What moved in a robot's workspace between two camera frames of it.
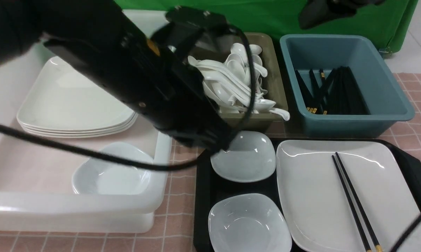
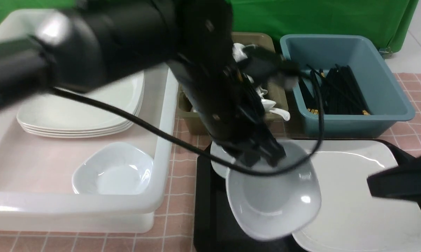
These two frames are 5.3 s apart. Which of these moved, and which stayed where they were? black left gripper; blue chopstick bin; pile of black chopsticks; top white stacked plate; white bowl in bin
Moved: black left gripper
Stayed: top white stacked plate; pile of black chopsticks; white bowl in bin; blue chopstick bin
